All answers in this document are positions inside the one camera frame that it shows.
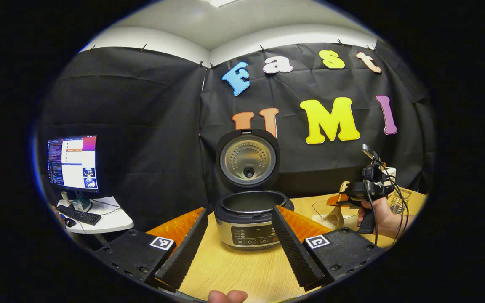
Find computer monitor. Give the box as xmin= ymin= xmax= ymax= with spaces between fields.
xmin=47 ymin=135 xmax=99 ymax=211

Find black backdrop cloth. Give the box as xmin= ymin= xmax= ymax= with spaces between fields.
xmin=36 ymin=38 xmax=434 ymax=232

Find grey silver rice cooker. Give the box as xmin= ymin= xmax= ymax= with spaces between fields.
xmin=214 ymin=128 xmax=295 ymax=251

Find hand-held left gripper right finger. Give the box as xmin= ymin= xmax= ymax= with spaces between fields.
xmin=271 ymin=205 xmax=384 ymax=292

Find wooden spoon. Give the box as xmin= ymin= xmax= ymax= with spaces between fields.
xmin=325 ymin=181 xmax=351 ymax=230

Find white toaster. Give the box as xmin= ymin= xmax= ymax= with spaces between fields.
xmin=382 ymin=167 xmax=397 ymax=190

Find clear plastic rice container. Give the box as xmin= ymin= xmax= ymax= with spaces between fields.
xmin=312 ymin=199 xmax=362 ymax=229

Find black keyboard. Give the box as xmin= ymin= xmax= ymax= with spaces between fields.
xmin=56 ymin=205 xmax=101 ymax=226

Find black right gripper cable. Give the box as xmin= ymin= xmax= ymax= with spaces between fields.
xmin=364 ymin=166 xmax=410 ymax=247

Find white side table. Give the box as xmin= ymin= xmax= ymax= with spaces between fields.
xmin=55 ymin=196 xmax=134 ymax=234

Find wire chopstick holder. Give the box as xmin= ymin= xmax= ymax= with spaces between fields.
xmin=389 ymin=189 xmax=412 ymax=215

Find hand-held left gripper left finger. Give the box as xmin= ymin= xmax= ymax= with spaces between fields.
xmin=92 ymin=207 xmax=209 ymax=293

